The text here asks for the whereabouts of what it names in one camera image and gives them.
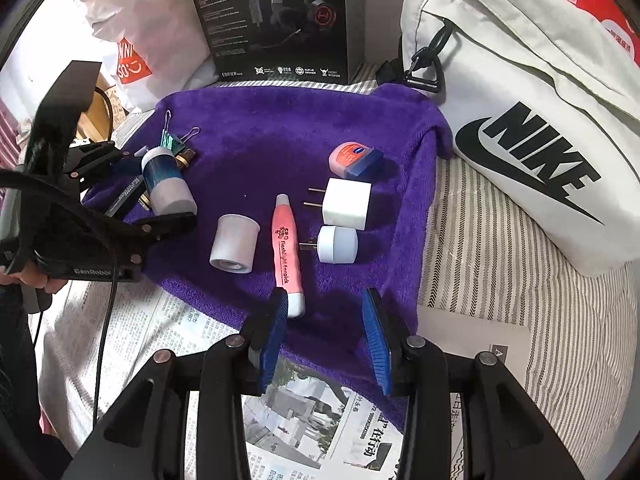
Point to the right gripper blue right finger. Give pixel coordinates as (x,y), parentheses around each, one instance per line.
(386,335)

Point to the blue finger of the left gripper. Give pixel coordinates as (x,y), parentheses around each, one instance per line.
(99,161)
(139,236)

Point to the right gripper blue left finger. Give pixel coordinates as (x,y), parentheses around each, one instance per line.
(264,333)

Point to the black slim tube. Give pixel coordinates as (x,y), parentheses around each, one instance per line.
(127,198)

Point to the pink tube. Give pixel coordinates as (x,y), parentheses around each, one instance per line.
(285,256)

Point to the blue white bottle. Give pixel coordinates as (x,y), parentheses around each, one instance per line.
(167,179)

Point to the teal binder clip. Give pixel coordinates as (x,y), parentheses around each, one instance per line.
(176,144)

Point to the small round white plug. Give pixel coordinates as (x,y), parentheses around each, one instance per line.
(334,245)

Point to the small white labelled bottle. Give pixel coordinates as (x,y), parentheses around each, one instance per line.
(234,244)

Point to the black gold Grand Reserve lighter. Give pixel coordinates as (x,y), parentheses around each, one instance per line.
(182,159)

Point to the white square plug charger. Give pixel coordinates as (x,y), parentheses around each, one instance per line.
(345,203)

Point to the pink blue vaseline tin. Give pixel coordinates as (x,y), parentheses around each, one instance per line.
(355,161)

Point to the left hand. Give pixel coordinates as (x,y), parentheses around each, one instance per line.
(32,276)

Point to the wooden side table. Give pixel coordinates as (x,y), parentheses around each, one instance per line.
(97,123)

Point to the newspaper sheet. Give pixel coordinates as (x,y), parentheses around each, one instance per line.
(94,338)

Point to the striped mattress cover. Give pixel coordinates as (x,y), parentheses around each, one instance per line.
(492,280)

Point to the purple towel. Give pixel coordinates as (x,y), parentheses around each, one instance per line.
(254,143)

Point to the white Miniso plastic bag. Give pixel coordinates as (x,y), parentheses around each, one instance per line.
(161,48)

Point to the black headset box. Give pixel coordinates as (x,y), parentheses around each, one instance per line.
(305,40)

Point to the white Nike waist bag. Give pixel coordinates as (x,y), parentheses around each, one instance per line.
(544,102)

